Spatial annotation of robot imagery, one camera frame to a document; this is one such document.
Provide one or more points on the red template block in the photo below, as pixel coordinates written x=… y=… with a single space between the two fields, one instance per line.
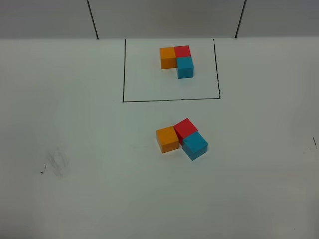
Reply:
x=182 y=51

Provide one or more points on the blue template block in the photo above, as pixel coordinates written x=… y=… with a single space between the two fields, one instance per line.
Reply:
x=185 y=67

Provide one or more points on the orange template block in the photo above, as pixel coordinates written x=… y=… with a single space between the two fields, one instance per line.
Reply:
x=167 y=58

